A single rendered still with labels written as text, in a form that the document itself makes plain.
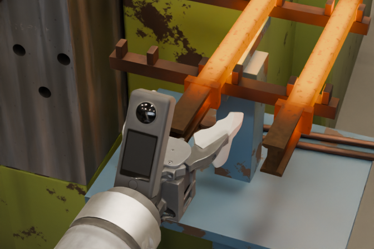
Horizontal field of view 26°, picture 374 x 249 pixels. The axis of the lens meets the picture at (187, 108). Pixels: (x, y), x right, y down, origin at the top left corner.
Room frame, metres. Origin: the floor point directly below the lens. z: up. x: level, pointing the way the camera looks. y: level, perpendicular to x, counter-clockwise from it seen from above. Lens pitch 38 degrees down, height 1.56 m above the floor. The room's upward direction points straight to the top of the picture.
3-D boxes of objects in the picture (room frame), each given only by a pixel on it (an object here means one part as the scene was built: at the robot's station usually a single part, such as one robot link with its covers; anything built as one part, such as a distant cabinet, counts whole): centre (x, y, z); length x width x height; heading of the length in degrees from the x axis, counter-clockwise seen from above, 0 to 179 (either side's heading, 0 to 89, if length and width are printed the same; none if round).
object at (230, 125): (0.74, -0.04, 0.92); 0.09 x 0.03 x 0.06; 129
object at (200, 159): (0.71, -0.01, 0.94); 0.09 x 0.05 x 0.02; 129
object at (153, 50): (1.01, 0.03, 0.94); 0.23 x 0.06 x 0.02; 159
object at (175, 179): (0.67, 0.04, 0.91); 0.12 x 0.08 x 0.09; 157
